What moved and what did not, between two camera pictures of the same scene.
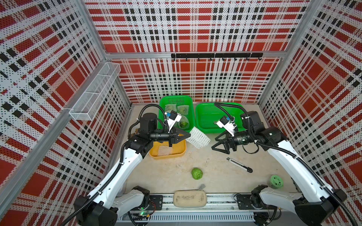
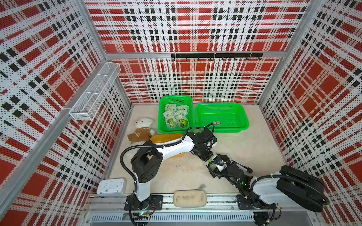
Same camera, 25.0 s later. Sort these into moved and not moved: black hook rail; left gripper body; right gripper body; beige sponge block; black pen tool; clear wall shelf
Moved: left gripper body; right gripper body
Not moved: beige sponge block; black pen tool; clear wall shelf; black hook rail
